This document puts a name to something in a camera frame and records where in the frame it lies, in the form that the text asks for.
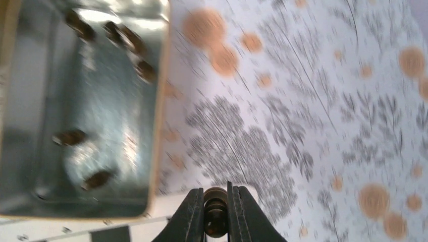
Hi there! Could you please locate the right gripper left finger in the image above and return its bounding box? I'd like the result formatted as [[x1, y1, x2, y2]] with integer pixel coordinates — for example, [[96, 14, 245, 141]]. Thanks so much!
[[153, 188, 205, 242]]

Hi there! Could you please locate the wooden chessboard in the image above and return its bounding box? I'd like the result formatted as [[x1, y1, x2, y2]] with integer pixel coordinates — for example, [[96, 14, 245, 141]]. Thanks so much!
[[0, 185, 261, 242]]

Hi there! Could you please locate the gold tin with dark pieces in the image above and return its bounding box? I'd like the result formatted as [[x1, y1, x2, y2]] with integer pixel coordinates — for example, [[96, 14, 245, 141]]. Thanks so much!
[[1, 1, 170, 220]]

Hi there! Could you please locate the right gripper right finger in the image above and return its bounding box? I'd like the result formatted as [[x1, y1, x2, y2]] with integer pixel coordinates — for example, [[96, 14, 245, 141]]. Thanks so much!
[[227, 181, 286, 242]]

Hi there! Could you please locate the floral patterned table mat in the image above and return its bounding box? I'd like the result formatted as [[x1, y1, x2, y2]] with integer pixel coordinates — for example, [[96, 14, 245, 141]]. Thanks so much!
[[159, 1, 427, 241]]

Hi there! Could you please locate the dark pawn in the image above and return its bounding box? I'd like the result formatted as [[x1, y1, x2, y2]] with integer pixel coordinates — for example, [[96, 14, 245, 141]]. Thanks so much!
[[203, 187, 229, 238]]

